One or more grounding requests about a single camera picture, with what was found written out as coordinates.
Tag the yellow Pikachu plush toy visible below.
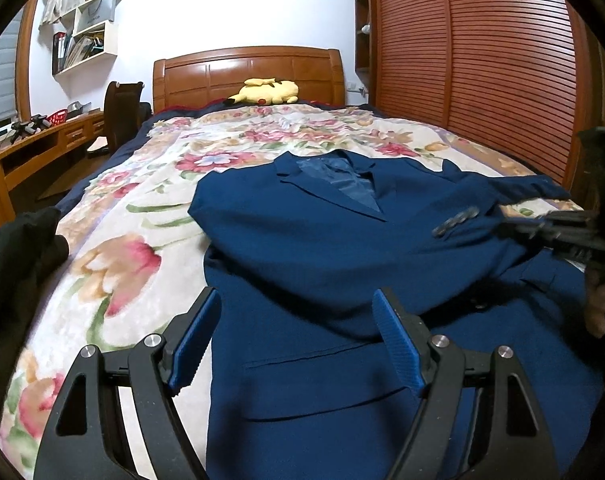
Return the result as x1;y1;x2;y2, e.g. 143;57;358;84
223;78;299;106

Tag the navy blue suit jacket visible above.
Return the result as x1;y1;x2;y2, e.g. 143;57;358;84
188;151;604;479

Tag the person's right hand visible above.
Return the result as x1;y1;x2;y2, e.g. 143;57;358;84
583;268;605;338

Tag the wooden bed headboard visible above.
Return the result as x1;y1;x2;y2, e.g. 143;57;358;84
153;46;346;113

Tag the red basket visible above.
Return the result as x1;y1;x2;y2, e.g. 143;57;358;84
48;108;68;126

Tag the white wall shelf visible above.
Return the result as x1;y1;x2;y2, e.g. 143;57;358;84
40;0;122;81

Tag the black garment on bed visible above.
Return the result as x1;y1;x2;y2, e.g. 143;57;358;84
0;207;69;411

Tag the wooden desk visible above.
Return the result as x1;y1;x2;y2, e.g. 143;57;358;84
0;110;104;226

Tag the grey window blind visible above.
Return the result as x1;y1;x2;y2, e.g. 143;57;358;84
0;9;24;122

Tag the dark wooden chair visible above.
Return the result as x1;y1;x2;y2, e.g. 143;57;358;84
86;81;152;157

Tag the floral bed blanket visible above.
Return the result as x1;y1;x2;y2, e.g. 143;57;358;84
0;104;573;478

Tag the wooden louvered wardrobe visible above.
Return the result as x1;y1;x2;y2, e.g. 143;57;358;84
355;0;605;208

